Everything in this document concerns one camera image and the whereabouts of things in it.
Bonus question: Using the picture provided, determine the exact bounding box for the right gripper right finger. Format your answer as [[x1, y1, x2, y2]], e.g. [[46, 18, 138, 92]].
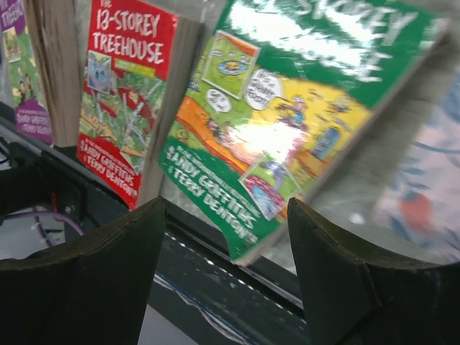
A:
[[287, 198, 459, 344]]

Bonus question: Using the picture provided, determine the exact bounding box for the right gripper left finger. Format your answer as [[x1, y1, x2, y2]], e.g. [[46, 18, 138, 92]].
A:
[[1, 199, 165, 344]]

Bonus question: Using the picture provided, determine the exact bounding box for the green 104-Storey Treehouse book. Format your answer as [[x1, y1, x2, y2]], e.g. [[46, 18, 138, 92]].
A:
[[158, 1, 449, 266]]

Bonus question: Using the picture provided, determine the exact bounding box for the pink floral book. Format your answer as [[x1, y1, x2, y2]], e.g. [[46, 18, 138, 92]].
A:
[[373, 77, 459, 262]]

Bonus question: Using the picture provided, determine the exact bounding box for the purple 117-Storey Treehouse book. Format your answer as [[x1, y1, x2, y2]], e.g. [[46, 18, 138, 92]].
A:
[[0, 0, 83, 148]]

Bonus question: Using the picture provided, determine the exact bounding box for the red 13-Storey Treehouse book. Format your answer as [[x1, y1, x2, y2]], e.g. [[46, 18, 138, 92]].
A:
[[75, 0, 206, 211]]

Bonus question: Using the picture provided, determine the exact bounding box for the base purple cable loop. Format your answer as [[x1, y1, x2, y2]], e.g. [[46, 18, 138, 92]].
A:
[[0, 211, 86, 249]]

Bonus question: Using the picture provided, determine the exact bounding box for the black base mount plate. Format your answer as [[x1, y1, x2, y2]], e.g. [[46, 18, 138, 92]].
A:
[[1, 105, 309, 344]]

